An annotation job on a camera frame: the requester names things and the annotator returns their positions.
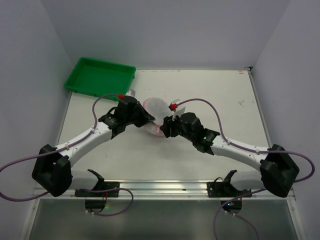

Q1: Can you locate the white mesh laundry bag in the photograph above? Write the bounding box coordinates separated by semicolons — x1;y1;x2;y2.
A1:
142;97;172;137

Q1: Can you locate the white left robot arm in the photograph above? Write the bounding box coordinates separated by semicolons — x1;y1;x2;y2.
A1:
31;95;155;197

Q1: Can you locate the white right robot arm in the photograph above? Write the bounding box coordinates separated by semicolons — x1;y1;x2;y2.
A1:
160;112;300;198

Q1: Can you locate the green plastic tray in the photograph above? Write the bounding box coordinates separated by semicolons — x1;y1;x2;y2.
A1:
64;57;136;102

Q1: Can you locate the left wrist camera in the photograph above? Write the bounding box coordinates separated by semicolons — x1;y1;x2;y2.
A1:
126;89;136;98

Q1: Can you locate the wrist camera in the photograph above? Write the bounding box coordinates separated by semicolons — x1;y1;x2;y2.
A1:
169;99;186;121
126;89;136;98

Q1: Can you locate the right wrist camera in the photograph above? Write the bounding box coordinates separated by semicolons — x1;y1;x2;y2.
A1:
169;99;186;121

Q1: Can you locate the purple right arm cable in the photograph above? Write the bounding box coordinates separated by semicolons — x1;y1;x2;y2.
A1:
168;98;316;240

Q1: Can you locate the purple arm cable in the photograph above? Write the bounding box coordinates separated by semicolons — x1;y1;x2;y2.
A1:
0;93;135;217
168;98;316;240

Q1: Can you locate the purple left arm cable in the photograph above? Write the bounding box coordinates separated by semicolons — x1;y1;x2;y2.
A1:
0;93;135;217

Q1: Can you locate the aluminium mounting rail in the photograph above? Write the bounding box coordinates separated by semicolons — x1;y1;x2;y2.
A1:
32;180;296;201

